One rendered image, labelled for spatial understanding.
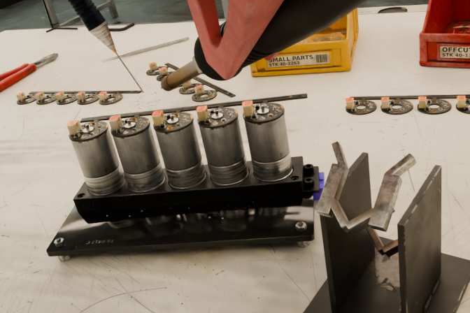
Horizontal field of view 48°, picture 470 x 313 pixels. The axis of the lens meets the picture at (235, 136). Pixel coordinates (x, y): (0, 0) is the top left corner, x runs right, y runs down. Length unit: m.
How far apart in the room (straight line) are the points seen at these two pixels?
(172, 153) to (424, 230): 0.16
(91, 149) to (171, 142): 0.05
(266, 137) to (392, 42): 0.30
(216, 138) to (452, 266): 0.14
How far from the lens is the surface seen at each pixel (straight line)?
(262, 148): 0.32
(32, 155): 0.50
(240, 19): 0.18
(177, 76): 0.28
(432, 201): 0.24
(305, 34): 0.19
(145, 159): 0.34
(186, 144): 0.32
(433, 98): 0.46
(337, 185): 0.21
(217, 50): 0.21
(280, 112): 0.31
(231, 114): 0.32
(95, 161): 0.35
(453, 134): 0.41
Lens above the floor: 0.95
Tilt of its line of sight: 27 degrees down
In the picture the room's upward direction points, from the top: 11 degrees counter-clockwise
